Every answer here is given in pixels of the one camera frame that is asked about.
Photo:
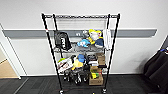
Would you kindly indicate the blue round toy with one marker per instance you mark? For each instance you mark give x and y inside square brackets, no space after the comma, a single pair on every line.
[81,58]

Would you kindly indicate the black white stacked boxes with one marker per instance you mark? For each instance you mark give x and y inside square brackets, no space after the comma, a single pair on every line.
[91,58]

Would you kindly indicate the yellow white blue plush toy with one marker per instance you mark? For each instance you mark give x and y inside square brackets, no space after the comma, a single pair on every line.
[95,36]

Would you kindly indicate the small brown cardboard box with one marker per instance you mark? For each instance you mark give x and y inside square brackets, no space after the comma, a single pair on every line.
[101,59]

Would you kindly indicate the black bag with white print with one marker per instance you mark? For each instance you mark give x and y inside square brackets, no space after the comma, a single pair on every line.
[62,41]

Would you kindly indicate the tall white box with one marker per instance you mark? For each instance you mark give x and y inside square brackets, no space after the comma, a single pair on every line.
[106,38]

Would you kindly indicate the lime green toy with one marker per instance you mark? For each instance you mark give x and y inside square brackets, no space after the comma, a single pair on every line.
[61,60]

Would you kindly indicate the white red printed bag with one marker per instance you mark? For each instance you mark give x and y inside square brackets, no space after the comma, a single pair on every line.
[64,65]

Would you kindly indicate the green yellow item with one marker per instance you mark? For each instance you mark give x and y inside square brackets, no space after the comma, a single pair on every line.
[95,75]

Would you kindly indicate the dark grey toy figures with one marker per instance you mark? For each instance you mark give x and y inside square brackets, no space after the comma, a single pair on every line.
[75,76]

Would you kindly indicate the large open cardboard box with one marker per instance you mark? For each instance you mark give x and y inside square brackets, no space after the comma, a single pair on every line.
[96,81]

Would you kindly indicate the black chair with garments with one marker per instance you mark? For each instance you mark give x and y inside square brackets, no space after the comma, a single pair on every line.
[158,70]

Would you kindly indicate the white wall socket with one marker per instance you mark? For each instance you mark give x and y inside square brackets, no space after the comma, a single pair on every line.
[77,34]
[84,32]

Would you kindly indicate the long grey wall band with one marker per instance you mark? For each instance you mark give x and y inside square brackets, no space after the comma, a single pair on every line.
[140,32]

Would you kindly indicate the white door frame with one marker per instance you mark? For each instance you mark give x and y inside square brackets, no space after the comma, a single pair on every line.
[10,56]

